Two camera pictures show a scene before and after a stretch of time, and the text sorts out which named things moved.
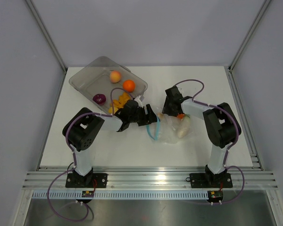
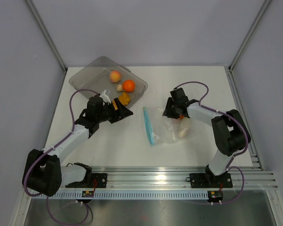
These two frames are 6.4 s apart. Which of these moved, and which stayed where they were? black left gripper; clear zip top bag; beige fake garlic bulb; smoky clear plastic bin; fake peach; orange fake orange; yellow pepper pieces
Moved: clear zip top bag; black left gripper; beige fake garlic bulb
Stayed: smoky clear plastic bin; orange fake orange; yellow pepper pieces; fake peach
